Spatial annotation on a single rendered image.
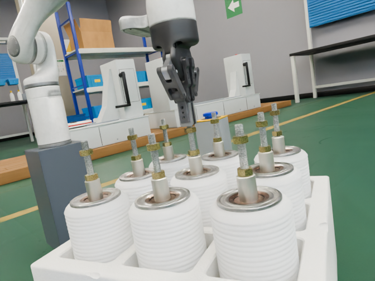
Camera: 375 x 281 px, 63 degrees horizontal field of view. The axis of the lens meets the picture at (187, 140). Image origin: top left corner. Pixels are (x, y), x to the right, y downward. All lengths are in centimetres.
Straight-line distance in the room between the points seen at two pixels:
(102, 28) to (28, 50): 509
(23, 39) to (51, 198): 42
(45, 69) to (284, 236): 80
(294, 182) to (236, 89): 368
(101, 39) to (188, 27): 548
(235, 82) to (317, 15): 208
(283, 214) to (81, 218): 27
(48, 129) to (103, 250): 54
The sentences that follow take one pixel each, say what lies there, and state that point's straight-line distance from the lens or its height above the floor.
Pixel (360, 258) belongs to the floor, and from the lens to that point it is 75.
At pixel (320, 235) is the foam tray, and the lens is 44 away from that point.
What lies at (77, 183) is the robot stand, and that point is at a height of 18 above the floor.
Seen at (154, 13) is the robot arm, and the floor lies 51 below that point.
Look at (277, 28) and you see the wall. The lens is 611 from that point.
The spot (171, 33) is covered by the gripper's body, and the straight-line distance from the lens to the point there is 47.
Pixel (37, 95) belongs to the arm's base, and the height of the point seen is 45.
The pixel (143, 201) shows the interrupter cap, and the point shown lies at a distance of 41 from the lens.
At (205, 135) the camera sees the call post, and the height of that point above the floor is 27.
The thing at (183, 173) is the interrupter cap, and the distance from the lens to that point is 52.
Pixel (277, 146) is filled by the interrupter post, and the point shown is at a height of 26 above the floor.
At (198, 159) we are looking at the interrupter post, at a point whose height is 28.
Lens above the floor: 38
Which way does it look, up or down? 8 degrees down
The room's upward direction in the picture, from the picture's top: 9 degrees counter-clockwise
